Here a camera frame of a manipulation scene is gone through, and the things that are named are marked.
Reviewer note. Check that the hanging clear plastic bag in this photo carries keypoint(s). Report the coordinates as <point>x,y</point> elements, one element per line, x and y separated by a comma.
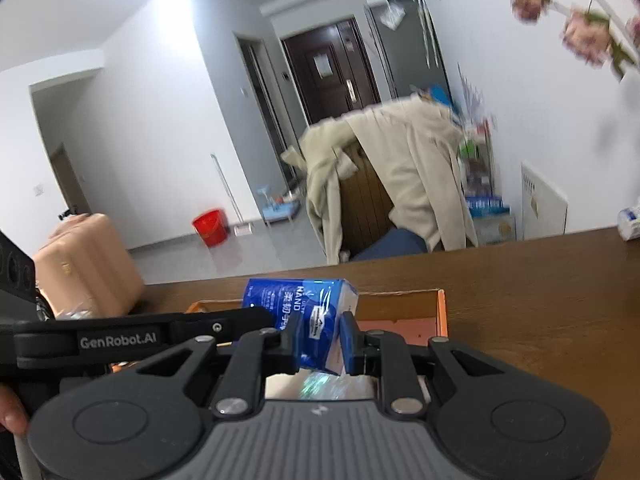
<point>391,15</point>

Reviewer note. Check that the dark brown door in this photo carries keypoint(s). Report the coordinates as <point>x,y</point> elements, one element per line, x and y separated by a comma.
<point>332,75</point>

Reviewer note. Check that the wooden chair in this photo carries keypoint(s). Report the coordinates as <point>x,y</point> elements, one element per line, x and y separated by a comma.
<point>367,205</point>

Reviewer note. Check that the white umbrella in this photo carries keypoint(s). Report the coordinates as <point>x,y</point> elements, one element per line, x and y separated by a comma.
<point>429,30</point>

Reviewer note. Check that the person's left hand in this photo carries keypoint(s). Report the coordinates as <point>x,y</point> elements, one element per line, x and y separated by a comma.
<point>11,410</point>

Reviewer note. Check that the red cardboard box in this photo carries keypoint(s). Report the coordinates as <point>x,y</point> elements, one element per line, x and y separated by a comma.
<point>442,315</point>

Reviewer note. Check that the pink suitcase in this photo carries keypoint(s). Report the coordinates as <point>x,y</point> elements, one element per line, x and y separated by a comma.
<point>85,260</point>

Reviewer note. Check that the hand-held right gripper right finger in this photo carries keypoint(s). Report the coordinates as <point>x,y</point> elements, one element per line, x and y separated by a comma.
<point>348,347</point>

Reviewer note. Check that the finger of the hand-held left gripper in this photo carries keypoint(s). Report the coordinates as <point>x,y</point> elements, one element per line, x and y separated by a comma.
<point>225,322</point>

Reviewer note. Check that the blue tissue pack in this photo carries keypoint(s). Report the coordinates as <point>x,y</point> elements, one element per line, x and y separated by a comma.
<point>305,305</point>

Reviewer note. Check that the paper notice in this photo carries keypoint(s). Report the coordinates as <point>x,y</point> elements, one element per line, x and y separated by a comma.
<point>322,66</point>

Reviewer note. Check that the light blue stool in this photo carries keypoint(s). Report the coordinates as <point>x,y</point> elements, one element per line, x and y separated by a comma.
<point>277,210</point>

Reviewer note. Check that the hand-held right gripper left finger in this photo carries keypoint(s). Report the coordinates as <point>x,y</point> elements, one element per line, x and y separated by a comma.
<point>287,346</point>

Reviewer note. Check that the grey refrigerator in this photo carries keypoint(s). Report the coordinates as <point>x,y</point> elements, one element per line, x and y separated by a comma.
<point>410,55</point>

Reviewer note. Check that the rack with bottles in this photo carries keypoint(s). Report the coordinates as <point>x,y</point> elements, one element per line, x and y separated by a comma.
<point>482,180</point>

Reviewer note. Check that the dried pink roses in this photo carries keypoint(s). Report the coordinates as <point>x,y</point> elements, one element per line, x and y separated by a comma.
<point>585,30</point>

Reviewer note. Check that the beige jacket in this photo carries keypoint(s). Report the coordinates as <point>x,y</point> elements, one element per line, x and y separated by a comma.
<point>415,170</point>

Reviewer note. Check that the blue seat cushion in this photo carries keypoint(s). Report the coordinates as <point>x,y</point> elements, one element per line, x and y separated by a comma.
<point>392,246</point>

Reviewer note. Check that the red bucket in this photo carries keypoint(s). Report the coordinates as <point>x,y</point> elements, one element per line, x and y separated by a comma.
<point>211,227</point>

